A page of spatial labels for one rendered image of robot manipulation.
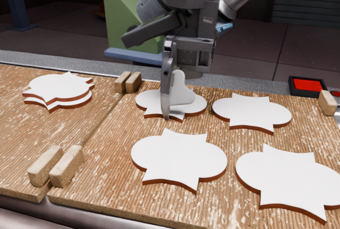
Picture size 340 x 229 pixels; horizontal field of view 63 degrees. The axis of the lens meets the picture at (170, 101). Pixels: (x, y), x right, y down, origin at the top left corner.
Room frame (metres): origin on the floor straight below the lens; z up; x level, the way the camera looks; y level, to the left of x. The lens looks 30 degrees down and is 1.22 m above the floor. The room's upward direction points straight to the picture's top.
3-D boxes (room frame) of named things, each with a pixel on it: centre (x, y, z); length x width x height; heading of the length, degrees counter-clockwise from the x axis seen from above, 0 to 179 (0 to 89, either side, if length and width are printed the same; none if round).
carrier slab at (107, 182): (0.37, -0.08, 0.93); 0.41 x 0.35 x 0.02; 77
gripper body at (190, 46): (0.47, -0.03, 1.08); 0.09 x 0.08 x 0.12; 77
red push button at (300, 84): (0.57, -0.32, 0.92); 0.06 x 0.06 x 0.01; 74
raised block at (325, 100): (0.46, -0.30, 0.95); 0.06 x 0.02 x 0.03; 167
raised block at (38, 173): (0.29, 0.17, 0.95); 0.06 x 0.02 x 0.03; 165
